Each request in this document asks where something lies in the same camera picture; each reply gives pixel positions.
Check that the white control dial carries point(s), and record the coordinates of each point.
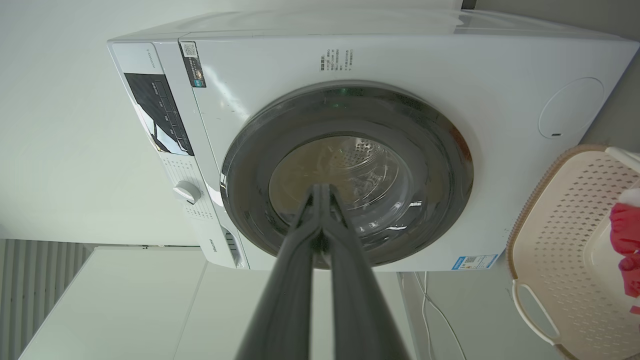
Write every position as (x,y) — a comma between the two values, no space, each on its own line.
(186,192)

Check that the white cabinet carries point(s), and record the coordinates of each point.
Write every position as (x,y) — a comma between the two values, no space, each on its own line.
(140,310)

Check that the white front-load washing machine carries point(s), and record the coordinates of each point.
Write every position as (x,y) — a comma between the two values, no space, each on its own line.
(500,125)

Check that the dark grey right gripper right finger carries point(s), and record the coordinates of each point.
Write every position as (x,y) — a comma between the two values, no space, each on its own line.
(357,305)

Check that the round dark washing machine door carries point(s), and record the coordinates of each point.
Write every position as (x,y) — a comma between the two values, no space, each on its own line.
(430,150)

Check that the red garment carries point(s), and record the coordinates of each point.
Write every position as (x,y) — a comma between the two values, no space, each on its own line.
(627,235)

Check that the black control display panel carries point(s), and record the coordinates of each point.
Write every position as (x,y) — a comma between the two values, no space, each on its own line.
(160,112)

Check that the beige perforated laundry basket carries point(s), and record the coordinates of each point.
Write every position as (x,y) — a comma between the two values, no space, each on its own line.
(565,250)

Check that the white garment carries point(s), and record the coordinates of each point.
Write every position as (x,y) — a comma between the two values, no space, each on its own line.
(631,197)

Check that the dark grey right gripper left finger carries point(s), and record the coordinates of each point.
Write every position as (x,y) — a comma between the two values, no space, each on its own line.
(285,300)

